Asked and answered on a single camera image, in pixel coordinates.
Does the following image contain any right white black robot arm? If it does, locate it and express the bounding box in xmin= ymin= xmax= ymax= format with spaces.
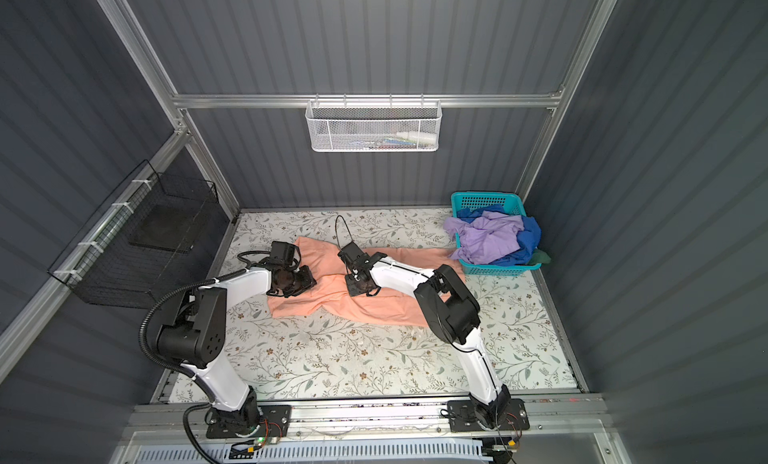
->
xmin=338 ymin=242 xmax=511 ymax=430

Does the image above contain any white ventilation grille strip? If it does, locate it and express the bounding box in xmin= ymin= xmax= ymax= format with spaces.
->
xmin=135 ymin=438 xmax=493 ymax=464

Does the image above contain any blue t-shirt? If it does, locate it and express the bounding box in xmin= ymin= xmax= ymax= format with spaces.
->
xmin=456 ymin=204 xmax=542 ymax=267

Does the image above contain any floral patterned table mat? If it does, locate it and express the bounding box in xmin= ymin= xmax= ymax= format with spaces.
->
xmin=223 ymin=207 xmax=579 ymax=400

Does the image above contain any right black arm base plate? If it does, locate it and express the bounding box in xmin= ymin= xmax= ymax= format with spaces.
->
xmin=440 ymin=398 xmax=530 ymax=433

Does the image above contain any teal plastic laundry basket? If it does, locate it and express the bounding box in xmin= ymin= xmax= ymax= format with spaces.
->
xmin=451 ymin=192 xmax=542 ymax=277

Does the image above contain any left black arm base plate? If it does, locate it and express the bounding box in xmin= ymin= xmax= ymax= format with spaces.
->
xmin=204 ymin=405 xmax=292 ymax=439

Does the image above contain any white bottle in basket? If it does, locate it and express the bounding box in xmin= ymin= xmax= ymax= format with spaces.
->
xmin=395 ymin=131 xmax=438 ymax=148

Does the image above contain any dark green garment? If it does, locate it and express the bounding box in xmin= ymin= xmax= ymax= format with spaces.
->
xmin=528 ymin=249 xmax=552 ymax=266

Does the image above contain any white wire mesh basket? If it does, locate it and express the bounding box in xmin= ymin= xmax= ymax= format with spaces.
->
xmin=305 ymin=100 xmax=443 ymax=153

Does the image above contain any peach orange t-shirt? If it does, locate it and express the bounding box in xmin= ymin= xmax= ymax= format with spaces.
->
xmin=267 ymin=237 xmax=466 ymax=327

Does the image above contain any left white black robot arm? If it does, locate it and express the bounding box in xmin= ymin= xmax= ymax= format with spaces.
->
xmin=140 ymin=241 xmax=316 ymax=421

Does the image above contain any black wire basket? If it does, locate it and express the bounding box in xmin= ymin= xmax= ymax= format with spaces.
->
xmin=48 ymin=167 xmax=220 ymax=309

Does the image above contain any purple t-shirt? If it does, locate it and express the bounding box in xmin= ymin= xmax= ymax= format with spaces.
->
xmin=443 ymin=211 xmax=524 ymax=265

